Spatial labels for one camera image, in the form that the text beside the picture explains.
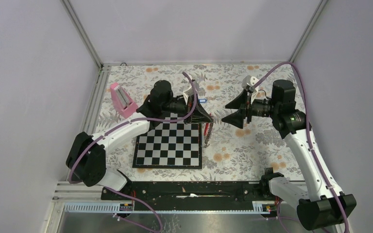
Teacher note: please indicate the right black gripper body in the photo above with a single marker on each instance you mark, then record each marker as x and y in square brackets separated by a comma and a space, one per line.
[259, 108]

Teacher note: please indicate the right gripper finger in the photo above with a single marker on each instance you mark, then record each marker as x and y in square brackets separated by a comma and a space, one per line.
[236, 118]
[238, 101]

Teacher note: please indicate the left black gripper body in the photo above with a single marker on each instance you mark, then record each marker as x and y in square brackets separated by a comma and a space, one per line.
[178, 106]

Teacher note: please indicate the keyring with red fob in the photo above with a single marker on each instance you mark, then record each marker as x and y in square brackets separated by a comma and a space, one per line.
[207, 134]

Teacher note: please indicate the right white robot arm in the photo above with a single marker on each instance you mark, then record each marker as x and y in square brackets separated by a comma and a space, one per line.
[323, 203]

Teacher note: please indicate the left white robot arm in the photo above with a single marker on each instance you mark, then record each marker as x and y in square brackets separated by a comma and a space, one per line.
[87, 156]

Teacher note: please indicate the floral table mat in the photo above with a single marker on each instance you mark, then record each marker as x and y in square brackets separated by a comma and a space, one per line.
[232, 154]

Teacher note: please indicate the black white chessboard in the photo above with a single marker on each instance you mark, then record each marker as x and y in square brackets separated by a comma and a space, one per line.
[170, 146]

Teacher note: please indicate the pink metronome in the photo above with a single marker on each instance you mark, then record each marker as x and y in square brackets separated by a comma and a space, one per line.
[123, 104]

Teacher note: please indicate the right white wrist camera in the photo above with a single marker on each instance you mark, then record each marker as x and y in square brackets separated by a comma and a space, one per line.
[249, 84]

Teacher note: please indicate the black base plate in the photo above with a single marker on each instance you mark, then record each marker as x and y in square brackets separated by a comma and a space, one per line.
[238, 196]

